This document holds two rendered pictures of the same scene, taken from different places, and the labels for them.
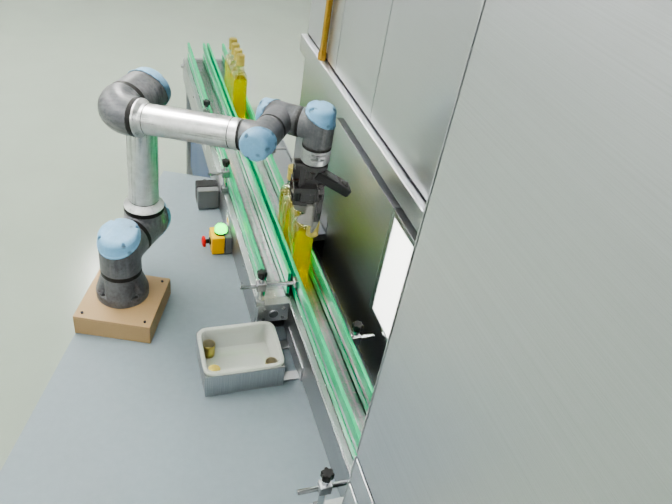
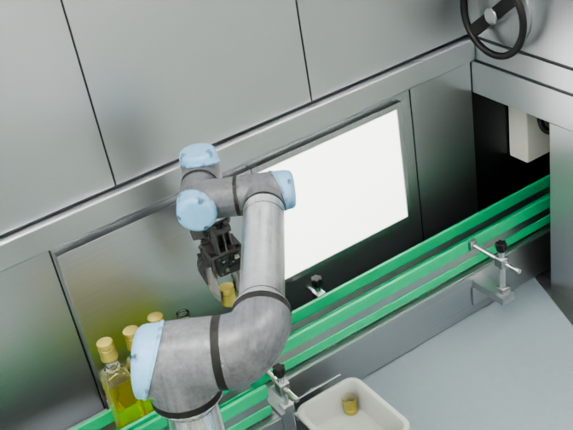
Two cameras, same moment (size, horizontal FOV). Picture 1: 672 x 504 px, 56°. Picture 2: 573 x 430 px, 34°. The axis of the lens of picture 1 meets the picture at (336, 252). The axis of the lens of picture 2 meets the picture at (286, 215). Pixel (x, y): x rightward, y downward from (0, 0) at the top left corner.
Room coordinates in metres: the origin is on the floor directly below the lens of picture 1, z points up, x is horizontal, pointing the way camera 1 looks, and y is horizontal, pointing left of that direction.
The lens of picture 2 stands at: (1.35, 1.72, 2.31)
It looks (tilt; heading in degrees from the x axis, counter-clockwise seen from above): 32 degrees down; 266
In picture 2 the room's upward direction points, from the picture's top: 11 degrees counter-clockwise
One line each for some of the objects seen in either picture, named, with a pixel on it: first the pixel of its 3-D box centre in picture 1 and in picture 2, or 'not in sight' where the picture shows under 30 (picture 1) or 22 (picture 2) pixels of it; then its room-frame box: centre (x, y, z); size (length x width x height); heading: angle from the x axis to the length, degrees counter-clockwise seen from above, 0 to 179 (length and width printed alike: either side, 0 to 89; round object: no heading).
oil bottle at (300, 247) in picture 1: (300, 246); not in sight; (1.50, 0.11, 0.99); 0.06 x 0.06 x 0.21; 24
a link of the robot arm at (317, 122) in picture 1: (318, 125); (202, 174); (1.40, 0.10, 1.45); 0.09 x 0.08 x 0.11; 80
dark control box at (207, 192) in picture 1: (207, 194); not in sight; (1.96, 0.52, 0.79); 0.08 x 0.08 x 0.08; 24
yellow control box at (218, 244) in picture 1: (219, 240); not in sight; (1.70, 0.41, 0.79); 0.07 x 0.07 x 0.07; 24
